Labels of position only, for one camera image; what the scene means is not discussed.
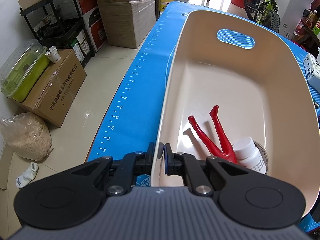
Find white paper cup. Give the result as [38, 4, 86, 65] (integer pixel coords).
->
[45, 46, 61, 63]

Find green black bicycle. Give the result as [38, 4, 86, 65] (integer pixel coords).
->
[244, 0, 280, 33]

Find white pill bottle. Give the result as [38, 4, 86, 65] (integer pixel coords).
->
[233, 137, 267, 174]

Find beige plastic storage bin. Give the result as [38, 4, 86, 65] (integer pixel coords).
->
[156, 10, 319, 211]

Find large stacked cardboard box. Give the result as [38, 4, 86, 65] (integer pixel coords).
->
[97, 0, 156, 49]

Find white tape roll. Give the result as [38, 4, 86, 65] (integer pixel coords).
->
[253, 140, 268, 174]

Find white sock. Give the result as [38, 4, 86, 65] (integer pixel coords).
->
[16, 162, 39, 189]

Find white chest freezer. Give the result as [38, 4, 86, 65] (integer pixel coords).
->
[276, 0, 313, 40]

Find floor cardboard box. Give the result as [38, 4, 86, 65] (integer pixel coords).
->
[18, 49, 87, 127]

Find green plastic lidded container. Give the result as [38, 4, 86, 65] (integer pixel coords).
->
[1, 39, 50, 102]

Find bag of grain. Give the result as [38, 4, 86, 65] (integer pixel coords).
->
[1, 112, 52, 161]

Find black metal shelf cart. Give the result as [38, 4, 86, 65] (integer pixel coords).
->
[18, 0, 97, 66]

